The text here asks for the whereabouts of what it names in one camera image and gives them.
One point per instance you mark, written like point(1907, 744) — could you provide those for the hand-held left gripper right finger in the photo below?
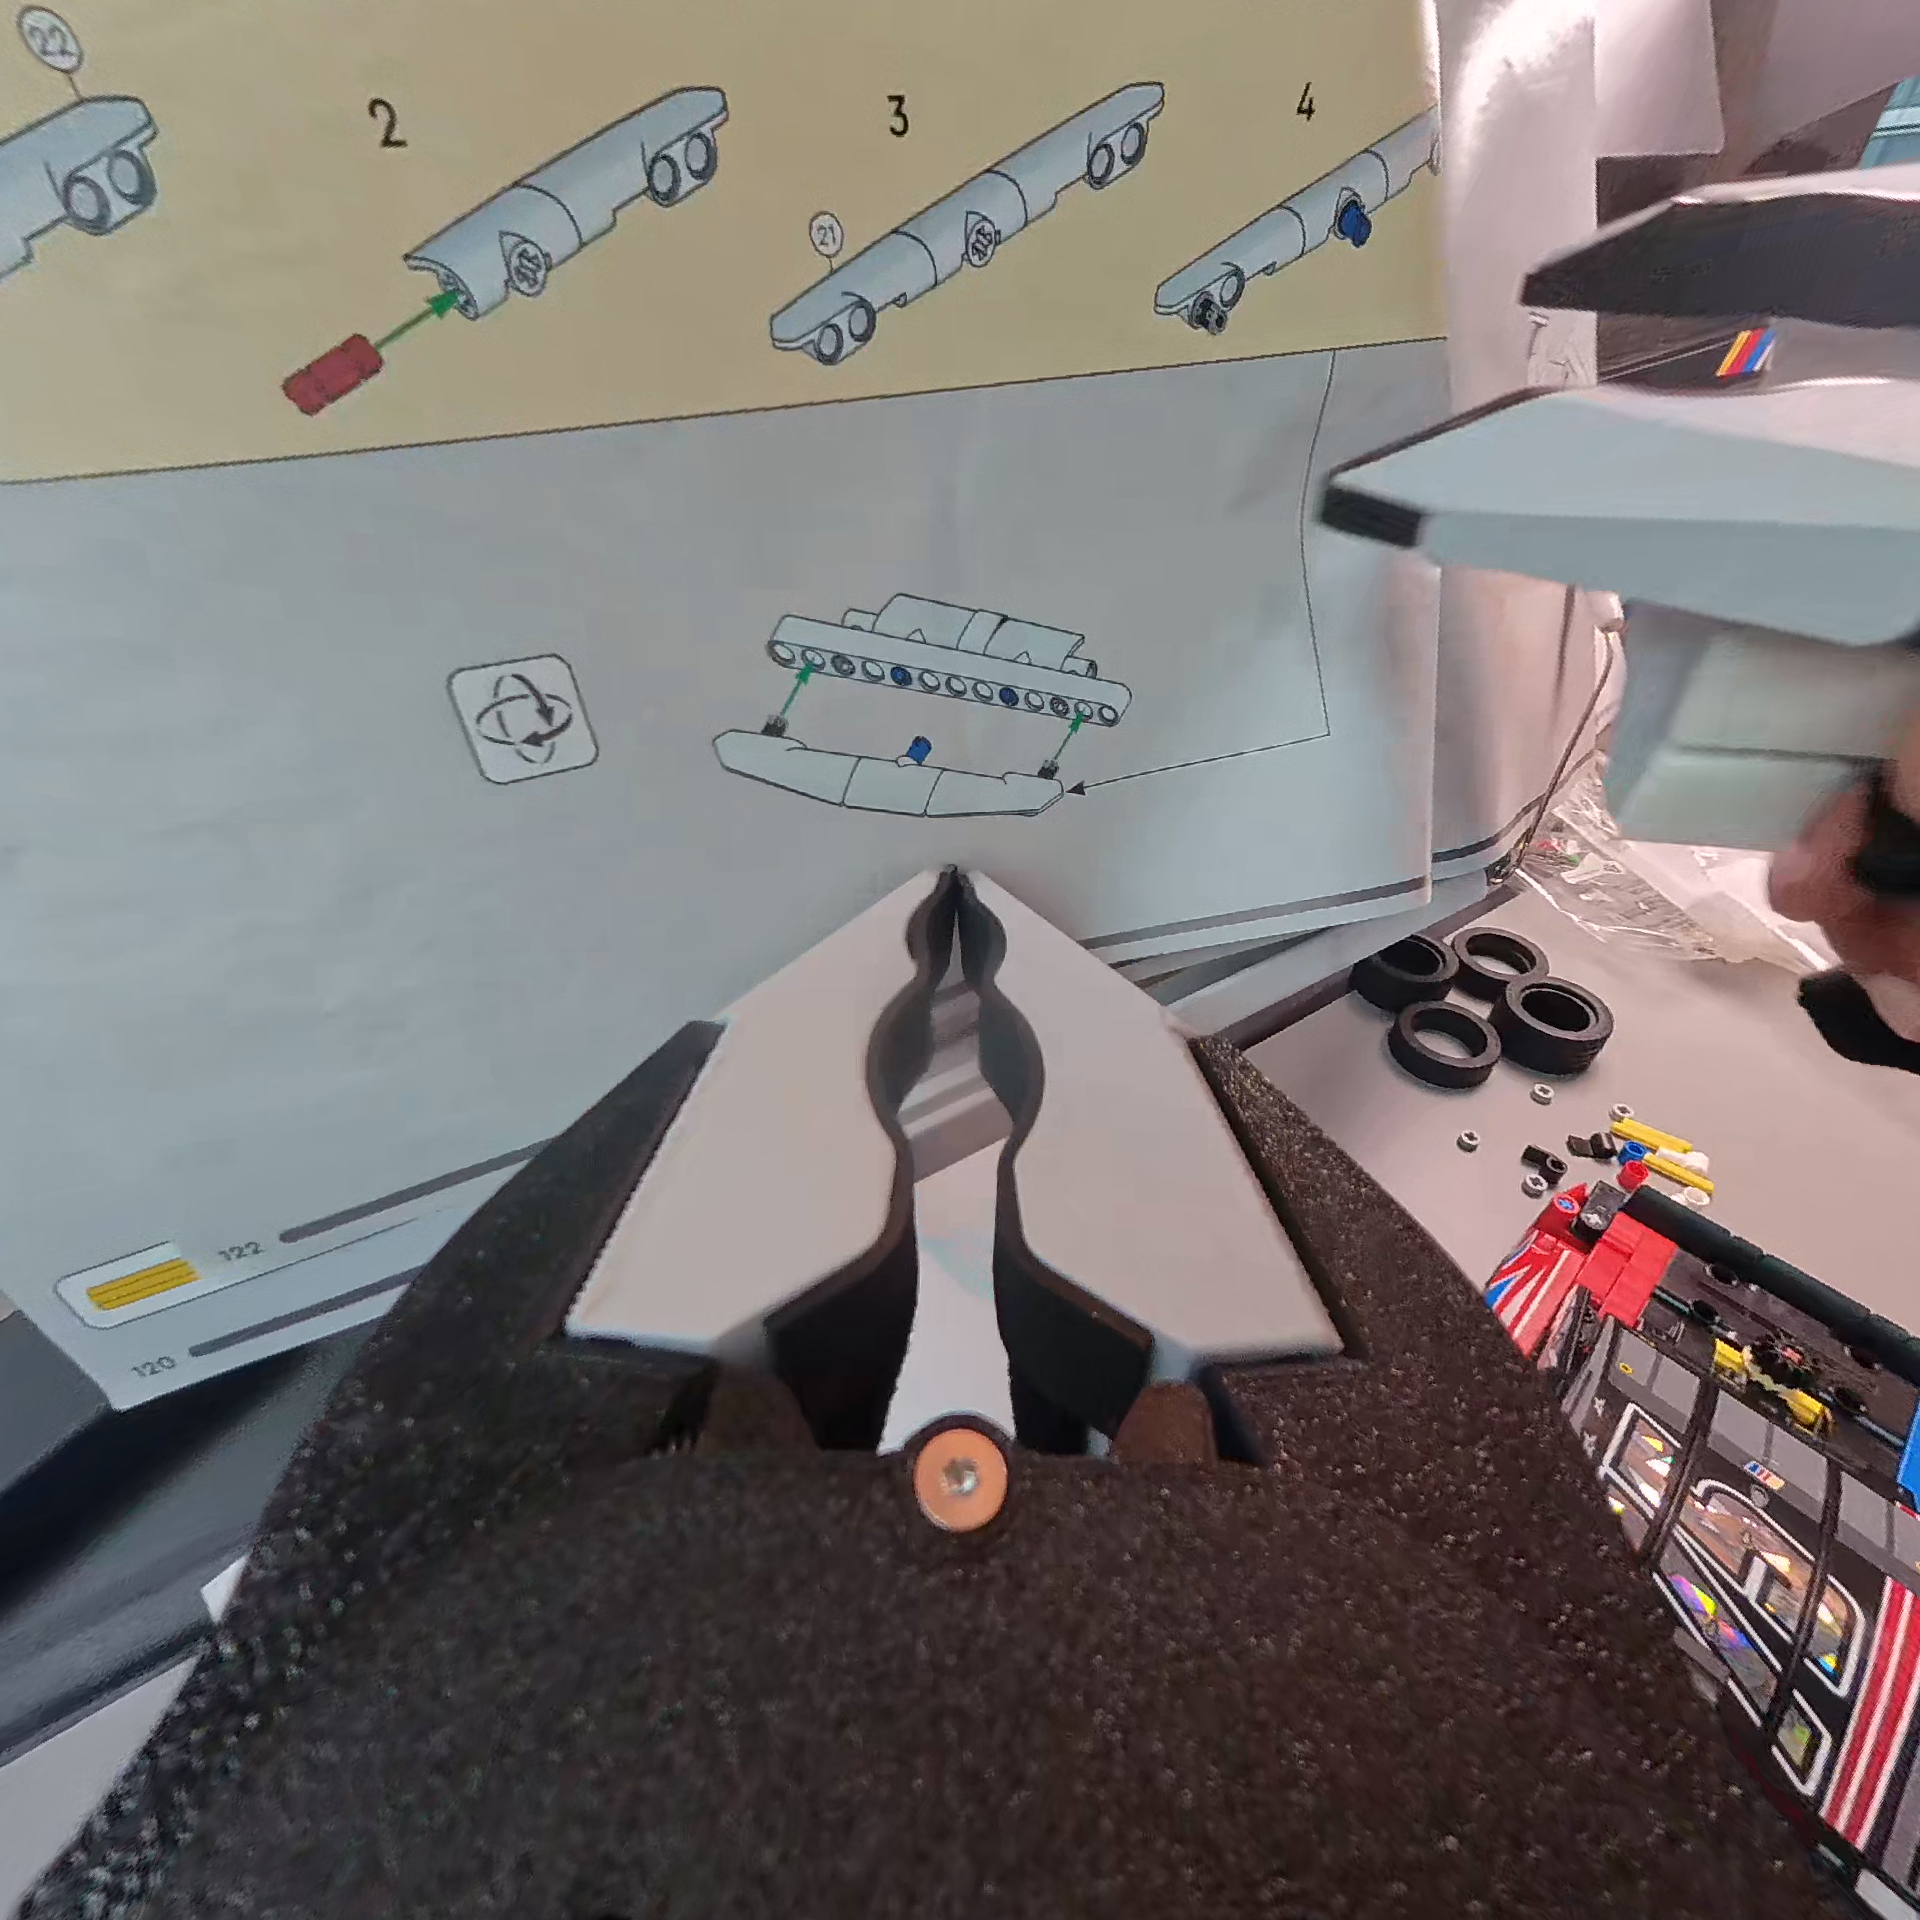
point(1170, 1184)

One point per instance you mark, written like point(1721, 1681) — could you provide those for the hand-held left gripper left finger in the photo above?
point(751, 1184)

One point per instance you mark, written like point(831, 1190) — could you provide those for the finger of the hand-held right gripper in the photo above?
point(1681, 495)
point(1770, 271)

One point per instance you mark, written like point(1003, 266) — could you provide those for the instruction booklet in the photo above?
point(451, 599)

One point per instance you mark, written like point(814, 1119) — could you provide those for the grey desk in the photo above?
point(1725, 1036)

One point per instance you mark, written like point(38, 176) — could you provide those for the person's right hand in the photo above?
point(1823, 902)

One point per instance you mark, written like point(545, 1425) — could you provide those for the black product box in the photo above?
point(1642, 188)

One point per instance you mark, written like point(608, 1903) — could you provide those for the clear plastic bag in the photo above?
point(1651, 870)

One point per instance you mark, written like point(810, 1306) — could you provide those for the white book stand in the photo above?
point(955, 1113)

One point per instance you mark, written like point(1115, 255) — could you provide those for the black toy tire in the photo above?
point(1445, 1046)
point(1560, 1022)
point(1501, 961)
point(1401, 972)

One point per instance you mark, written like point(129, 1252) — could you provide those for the pile of small coloured bricks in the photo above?
point(1642, 1128)

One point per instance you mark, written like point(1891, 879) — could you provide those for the toy brick race car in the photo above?
point(1755, 1500)

